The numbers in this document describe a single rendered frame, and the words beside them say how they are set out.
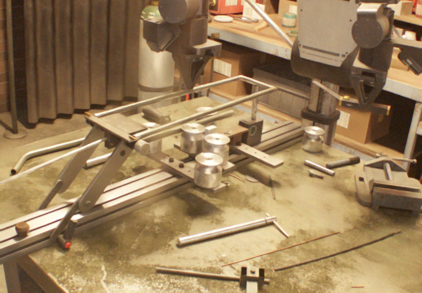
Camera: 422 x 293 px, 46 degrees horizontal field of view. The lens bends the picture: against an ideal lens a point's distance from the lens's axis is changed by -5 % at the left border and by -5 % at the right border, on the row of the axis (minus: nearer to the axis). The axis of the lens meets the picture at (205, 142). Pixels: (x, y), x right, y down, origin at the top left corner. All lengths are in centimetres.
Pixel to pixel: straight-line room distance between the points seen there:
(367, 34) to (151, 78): 210
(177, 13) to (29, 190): 43
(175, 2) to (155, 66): 199
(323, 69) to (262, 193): 68
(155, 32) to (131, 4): 284
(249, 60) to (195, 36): 185
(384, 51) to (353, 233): 34
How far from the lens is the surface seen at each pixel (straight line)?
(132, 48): 384
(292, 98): 261
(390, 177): 114
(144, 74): 293
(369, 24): 92
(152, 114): 132
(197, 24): 98
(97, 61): 370
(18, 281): 115
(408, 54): 101
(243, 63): 279
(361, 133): 244
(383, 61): 101
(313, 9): 160
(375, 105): 107
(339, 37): 158
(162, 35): 94
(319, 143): 125
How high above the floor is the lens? 138
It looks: 24 degrees down
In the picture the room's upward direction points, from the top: 5 degrees clockwise
